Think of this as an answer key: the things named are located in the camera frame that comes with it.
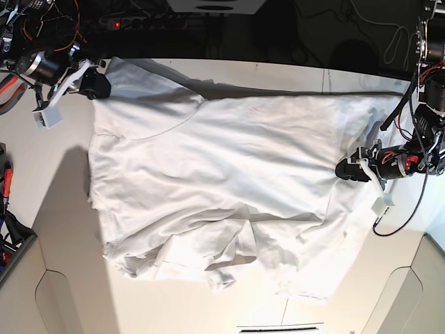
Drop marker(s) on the white t-shirt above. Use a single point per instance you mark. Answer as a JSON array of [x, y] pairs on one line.
[[193, 189]]

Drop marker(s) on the white speaker box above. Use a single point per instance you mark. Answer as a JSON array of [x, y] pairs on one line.
[[239, 7]]

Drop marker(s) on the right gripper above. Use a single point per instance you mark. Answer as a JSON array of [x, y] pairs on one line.
[[50, 70]]

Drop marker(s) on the orange grey pliers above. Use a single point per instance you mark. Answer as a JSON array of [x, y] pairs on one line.
[[12, 90]]

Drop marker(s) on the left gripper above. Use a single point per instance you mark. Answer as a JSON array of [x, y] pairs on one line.
[[387, 163]]

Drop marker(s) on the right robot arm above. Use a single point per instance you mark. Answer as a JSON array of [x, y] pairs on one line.
[[42, 44]]

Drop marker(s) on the power strip with red light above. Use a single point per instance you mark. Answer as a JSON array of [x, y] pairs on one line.
[[140, 23]]

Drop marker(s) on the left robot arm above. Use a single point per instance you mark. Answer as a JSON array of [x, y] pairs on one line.
[[423, 151]]

